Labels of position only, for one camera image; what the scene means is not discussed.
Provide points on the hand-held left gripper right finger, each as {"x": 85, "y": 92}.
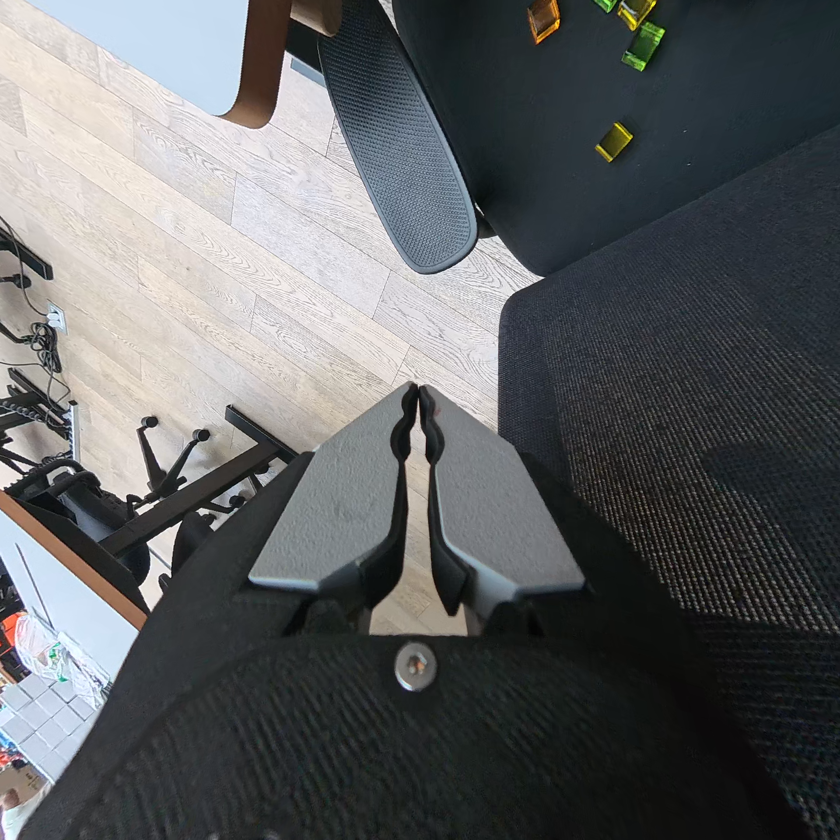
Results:
{"x": 505, "y": 518}

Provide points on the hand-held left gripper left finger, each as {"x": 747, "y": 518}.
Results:
{"x": 328, "y": 518}

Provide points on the yellow transparent cube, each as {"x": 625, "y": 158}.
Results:
{"x": 635, "y": 12}
{"x": 614, "y": 142}

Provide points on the green transparent cube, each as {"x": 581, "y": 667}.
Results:
{"x": 605, "y": 4}
{"x": 644, "y": 46}

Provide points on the orange transparent cube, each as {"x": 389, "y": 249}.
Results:
{"x": 544, "y": 21}

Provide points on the blue-grey desk with wooden edge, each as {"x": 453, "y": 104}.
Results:
{"x": 164, "y": 46}
{"x": 72, "y": 584}

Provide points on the black caster chair base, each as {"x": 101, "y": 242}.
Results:
{"x": 161, "y": 466}

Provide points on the black office chair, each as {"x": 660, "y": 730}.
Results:
{"x": 656, "y": 394}

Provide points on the black mesh chair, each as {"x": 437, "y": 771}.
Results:
{"x": 79, "y": 508}

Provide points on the clear plastic bag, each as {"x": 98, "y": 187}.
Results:
{"x": 59, "y": 656}

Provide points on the white power socket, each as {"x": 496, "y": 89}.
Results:
{"x": 58, "y": 317}

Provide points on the orange object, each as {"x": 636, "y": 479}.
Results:
{"x": 10, "y": 633}

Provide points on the grey tiled box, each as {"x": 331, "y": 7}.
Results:
{"x": 46, "y": 715}

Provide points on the black metal bracket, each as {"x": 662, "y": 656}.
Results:
{"x": 262, "y": 436}

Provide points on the black metal frame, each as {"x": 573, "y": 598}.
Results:
{"x": 29, "y": 259}
{"x": 29, "y": 400}
{"x": 177, "y": 508}

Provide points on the black post with grey foot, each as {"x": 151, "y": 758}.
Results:
{"x": 306, "y": 69}

